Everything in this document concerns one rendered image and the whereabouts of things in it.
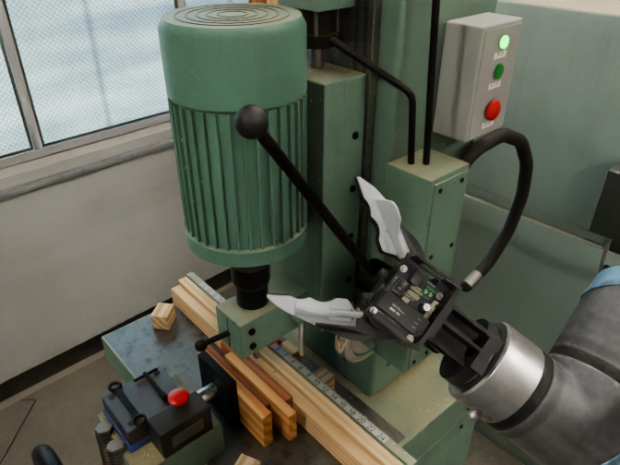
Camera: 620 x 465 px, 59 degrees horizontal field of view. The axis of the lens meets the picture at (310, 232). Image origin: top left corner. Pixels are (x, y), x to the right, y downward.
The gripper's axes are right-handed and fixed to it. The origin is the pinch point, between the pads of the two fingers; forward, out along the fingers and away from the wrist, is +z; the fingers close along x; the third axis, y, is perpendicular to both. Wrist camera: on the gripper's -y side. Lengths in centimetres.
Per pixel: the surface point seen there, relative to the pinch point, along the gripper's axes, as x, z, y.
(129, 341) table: 29, 14, -54
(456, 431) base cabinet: 5, -49, -57
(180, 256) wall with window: 13, 37, -187
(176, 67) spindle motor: -6.5, 23.2, -4.9
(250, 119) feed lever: -4.9, 11.5, 3.0
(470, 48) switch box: -34.8, -2.1, -11.6
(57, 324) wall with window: 61, 53, -164
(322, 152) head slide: -12.6, 5.2, -17.1
